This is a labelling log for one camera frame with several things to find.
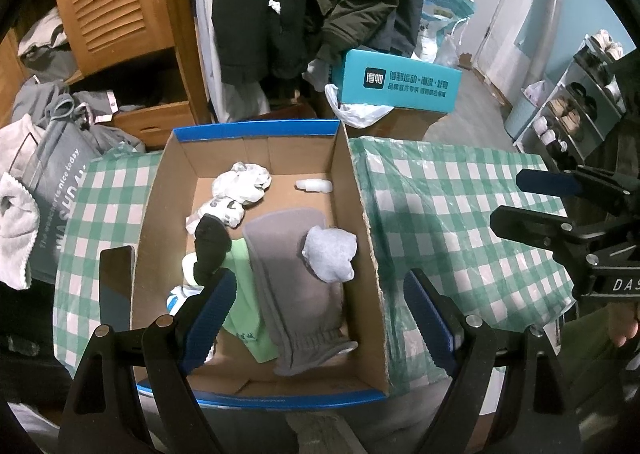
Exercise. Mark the grey pants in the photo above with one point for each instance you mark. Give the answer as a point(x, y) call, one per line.
point(295, 299)

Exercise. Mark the grey sock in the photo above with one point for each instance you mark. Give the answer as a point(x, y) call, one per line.
point(330, 254)

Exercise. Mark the white hanging garment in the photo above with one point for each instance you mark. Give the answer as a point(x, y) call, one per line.
point(210, 33)

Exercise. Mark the black sock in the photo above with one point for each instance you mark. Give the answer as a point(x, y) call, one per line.
point(210, 246)

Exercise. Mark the plain white sock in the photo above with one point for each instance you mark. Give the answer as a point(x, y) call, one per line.
point(312, 185)

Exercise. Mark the person's olive clothing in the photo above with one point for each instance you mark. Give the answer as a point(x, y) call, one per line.
point(590, 354)

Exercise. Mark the light green cloth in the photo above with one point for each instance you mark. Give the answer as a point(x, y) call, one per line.
point(245, 314)

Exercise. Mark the person's right hand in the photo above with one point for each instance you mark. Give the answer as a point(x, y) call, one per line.
point(625, 329)

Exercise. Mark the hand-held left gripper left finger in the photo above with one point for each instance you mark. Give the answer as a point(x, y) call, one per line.
point(210, 321)

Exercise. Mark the grey tote bag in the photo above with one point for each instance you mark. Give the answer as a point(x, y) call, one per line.
point(55, 173)

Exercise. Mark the white plastic bag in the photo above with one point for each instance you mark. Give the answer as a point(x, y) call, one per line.
point(357, 114)

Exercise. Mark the brown cardboard box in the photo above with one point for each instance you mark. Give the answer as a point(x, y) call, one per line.
point(405, 124)

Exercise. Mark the white towel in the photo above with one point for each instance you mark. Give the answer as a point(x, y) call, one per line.
point(17, 229)

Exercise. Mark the clear plastic bag blue print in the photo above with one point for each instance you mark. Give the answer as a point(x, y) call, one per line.
point(440, 23)

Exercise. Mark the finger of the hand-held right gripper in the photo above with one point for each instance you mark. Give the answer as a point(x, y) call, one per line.
point(547, 183)
point(530, 224)

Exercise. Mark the metal shoe rack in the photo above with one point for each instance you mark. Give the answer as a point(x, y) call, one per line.
point(575, 103)

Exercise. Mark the wooden louvred wardrobe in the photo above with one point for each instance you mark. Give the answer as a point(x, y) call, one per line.
point(115, 8)

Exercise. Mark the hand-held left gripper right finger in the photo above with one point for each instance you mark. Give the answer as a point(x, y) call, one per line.
point(430, 321)

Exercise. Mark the black coat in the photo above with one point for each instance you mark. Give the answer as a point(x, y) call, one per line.
point(250, 8)

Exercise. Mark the green checked tablecloth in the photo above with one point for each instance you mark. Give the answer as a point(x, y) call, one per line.
point(450, 214)

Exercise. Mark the teal printed box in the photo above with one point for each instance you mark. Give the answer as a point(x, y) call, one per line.
point(400, 83)

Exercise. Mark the grey folded clothes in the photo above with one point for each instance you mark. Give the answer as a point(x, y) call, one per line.
point(45, 43)

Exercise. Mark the grey hoodie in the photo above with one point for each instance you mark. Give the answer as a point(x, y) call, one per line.
point(65, 106)

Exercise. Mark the light blue bin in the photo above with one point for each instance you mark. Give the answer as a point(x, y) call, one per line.
point(522, 111)

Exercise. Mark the blue cardboard box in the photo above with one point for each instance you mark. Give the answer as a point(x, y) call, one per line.
point(360, 259)

